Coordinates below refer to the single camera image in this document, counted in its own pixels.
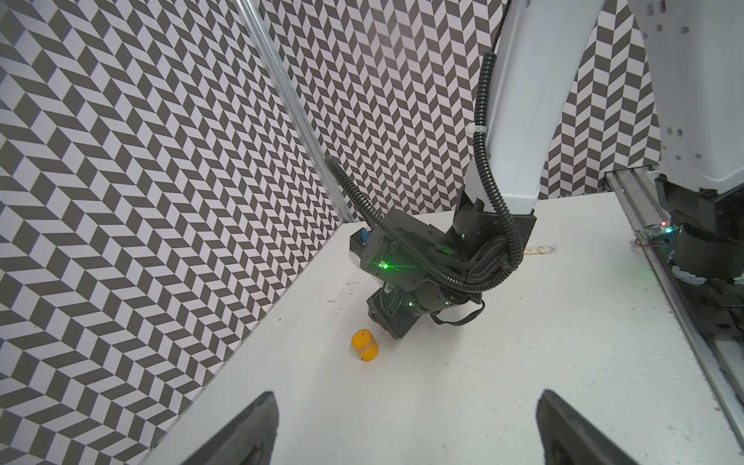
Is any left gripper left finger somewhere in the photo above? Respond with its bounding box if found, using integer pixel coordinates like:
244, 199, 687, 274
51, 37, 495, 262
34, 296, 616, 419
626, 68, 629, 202
183, 391, 279, 465

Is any orange paint jar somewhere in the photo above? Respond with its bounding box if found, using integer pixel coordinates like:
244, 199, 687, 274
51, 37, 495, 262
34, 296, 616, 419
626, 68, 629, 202
351, 329, 379, 362

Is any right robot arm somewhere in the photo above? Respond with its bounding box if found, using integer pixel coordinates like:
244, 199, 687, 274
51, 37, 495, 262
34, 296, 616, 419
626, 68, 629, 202
325, 1, 743, 339

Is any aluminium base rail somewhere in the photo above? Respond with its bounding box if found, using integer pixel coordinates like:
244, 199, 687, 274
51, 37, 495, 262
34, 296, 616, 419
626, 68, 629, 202
604, 165, 743, 443

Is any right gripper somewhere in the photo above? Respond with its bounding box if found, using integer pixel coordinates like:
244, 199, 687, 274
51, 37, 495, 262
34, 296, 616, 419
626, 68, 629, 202
366, 284, 430, 339

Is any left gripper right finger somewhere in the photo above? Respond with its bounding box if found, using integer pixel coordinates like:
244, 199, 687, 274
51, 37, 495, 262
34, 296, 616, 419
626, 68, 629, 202
536, 389, 637, 465

